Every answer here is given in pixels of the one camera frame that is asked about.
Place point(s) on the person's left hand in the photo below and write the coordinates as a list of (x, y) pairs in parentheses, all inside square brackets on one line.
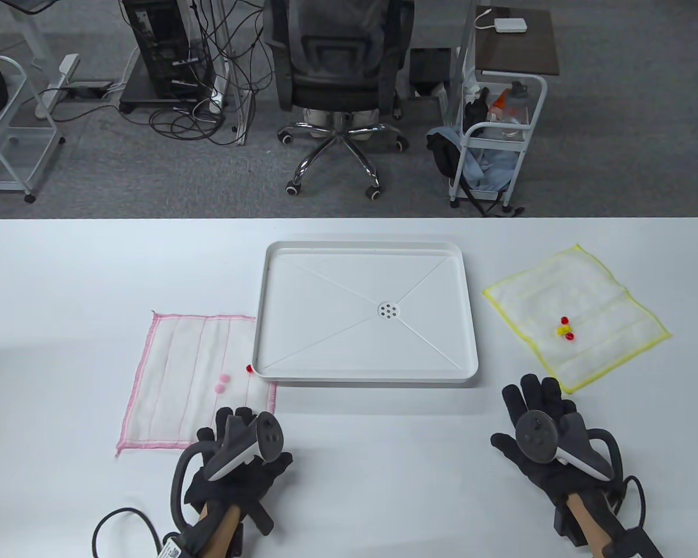
[(250, 482)]

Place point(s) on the person's right hand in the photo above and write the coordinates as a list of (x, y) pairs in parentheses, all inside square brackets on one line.
[(535, 395)]

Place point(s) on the yellow-edged white dish cloth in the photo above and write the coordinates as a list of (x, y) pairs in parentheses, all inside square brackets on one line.
[(605, 302)]

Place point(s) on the pink-edged white dish cloth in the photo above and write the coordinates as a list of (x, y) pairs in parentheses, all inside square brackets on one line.
[(174, 378)]

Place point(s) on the person's left forearm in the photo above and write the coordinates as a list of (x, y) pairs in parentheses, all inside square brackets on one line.
[(221, 529)]

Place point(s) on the person's right forearm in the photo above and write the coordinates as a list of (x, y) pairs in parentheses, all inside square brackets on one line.
[(584, 514)]

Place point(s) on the blue cloth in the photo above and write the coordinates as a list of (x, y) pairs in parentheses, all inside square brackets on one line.
[(483, 168)]

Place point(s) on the grey white hand controller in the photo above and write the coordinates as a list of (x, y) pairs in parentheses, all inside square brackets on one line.
[(535, 433), (267, 433)]

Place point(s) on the black labelled wrist module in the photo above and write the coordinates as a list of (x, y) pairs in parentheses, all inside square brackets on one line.
[(634, 543), (183, 543)]

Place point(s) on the white rectangular tray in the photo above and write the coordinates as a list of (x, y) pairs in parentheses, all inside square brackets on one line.
[(326, 302)]

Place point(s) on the white cart with bottles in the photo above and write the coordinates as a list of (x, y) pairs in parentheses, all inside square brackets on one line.
[(520, 163)]

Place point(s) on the orange bottle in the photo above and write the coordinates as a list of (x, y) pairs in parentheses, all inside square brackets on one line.
[(498, 104)]

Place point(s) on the clear bottle with grey cap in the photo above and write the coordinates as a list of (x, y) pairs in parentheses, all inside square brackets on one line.
[(517, 96)]

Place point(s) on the white shoe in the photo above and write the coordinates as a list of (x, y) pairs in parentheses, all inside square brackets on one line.
[(365, 121), (317, 122)]

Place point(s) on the brown side table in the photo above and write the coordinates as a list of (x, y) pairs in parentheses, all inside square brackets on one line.
[(517, 52)]

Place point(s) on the black box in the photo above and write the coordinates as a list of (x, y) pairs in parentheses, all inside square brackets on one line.
[(430, 67)]

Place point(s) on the small white box device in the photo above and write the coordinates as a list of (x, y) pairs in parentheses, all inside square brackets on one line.
[(510, 25)]

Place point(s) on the black mesh office chair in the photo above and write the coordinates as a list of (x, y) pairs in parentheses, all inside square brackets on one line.
[(337, 64)]

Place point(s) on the white power strip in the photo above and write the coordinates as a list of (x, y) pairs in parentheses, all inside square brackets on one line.
[(216, 96)]

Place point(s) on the black wheeled platform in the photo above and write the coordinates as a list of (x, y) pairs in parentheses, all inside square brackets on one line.
[(139, 99)]

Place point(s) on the white cart with black bag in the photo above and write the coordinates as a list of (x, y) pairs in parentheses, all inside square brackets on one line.
[(29, 119)]

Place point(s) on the dark floor socket box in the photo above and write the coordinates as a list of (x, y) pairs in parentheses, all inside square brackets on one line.
[(87, 88)]

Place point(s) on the black computer tower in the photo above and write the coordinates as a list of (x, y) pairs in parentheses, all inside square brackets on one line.
[(163, 46)]

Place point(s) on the white desk foot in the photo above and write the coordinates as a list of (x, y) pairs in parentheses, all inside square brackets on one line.
[(58, 81)]

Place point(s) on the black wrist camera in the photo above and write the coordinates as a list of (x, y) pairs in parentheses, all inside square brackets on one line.
[(260, 517), (569, 523)]

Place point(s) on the white desk leg frame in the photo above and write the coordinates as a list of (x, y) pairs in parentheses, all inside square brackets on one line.
[(228, 58)]

